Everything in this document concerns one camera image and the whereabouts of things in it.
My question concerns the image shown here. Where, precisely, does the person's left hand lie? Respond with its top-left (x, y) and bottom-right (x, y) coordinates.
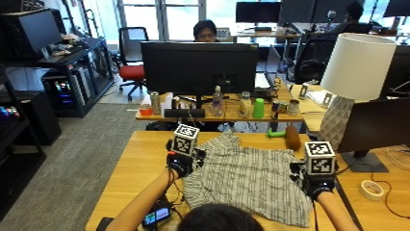
top-left (164, 138), bottom-right (208, 179)

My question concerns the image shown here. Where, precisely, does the person's right hand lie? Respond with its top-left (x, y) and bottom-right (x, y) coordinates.
top-left (289, 160), bottom-right (340, 201)

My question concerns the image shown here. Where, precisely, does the grey striped shirt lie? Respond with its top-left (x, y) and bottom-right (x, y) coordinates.
top-left (183, 129), bottom-right (314, 229)

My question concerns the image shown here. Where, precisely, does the white marker cube left glove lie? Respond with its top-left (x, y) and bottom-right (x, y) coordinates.
top-left (169, 123), bottom-right (201, 158)

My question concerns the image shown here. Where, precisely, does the white marker cube glove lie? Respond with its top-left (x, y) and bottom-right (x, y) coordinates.
top-left (169, 123), bottom-right (201, 158)
top-left (304, 141), bottom-right (337, 176)

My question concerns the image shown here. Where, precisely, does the white marker cube right glove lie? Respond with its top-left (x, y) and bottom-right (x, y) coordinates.
top-left (304, 141), bottom-right (337, 176)

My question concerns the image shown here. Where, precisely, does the brown wooden roller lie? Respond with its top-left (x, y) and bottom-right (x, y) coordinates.
top-left (285, 124), bottom-right (302, 152)

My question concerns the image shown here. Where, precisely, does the black flat monitor base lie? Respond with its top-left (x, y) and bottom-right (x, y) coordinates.
top-left (163, 108), bottom-right (207, 118)

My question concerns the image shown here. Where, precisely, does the wooden desk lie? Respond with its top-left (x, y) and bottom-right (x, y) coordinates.
top-left (135, 84), bottom-right (305, 123)

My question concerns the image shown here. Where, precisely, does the white faceted lamp base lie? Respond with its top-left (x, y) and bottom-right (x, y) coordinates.
top-left (318, 94), bottom-right (357, 152)

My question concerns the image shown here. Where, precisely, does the clear water bottle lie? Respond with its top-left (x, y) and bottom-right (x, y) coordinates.
top-left (211, 85), bottom-right (225, 117)

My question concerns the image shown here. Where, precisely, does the white tape roll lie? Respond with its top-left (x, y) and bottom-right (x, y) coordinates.
top-left (358, 179), bottom-right (386, 202)

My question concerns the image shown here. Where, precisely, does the the person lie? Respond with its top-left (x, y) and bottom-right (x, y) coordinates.
top-left (104, 167), bottom-right (361, 231)

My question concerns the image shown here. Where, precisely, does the orange small cup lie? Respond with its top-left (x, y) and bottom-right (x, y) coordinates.
top-left (139, 104), bottom-right (155, 116)

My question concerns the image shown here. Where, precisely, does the dark drink can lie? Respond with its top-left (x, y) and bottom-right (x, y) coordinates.
top-left (270, 99), bottom-right (282, 120)

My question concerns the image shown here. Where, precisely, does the black device with lit screen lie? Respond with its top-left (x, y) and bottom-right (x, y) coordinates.
top-left (141, 205), bottom-right (175, 231)

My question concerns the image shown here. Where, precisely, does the green plastic cup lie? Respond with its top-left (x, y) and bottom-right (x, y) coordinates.
top-left (252, 97), bottom-right (266, 120)

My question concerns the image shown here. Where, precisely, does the black monitor with square stand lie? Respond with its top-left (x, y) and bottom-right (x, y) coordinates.
top-left (337, 96), bottom-right (410, 173)

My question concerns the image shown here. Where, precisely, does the large black monitor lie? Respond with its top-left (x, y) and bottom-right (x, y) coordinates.
top-left (140, 40), bottom-right (258, 110)

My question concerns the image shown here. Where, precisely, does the red office chair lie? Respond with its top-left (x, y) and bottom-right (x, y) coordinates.
top-left (117, 26), bottom-right (151, 102)

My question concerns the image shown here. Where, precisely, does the black office chair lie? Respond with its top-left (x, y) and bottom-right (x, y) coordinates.
top-left (292, 32), bottom-right (344, 85)

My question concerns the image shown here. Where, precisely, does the white lamp shade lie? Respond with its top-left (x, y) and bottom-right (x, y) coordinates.
top-left (320, 32), bottom-right (398, 102)

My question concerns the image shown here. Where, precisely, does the black shelf rack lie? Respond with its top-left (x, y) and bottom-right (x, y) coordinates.
top-left (0, 37), bottom-right (116, 118)

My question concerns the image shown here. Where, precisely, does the black computer tower with lights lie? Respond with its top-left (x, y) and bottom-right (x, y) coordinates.
top-left (42, 70), bottom-right (93, 110)

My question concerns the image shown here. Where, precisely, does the black cabinet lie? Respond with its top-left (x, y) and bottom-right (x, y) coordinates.
top-left (0, 90), bottom-right (63, 146)

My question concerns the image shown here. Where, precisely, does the black background monitor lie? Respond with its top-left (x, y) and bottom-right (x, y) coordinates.
top-left (235, 1), bottom-right (282, 24)

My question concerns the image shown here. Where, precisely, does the black box on shelf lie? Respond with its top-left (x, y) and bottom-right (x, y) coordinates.
top-left (0, 8), bottom-right (64, 61)

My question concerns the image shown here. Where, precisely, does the green handle tool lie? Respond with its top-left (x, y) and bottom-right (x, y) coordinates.
top-left (265, 128), bottom-right (288, 140)

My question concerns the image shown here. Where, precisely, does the black cable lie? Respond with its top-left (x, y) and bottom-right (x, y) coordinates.
top-left (334, 165), bottom-right (410, 220)

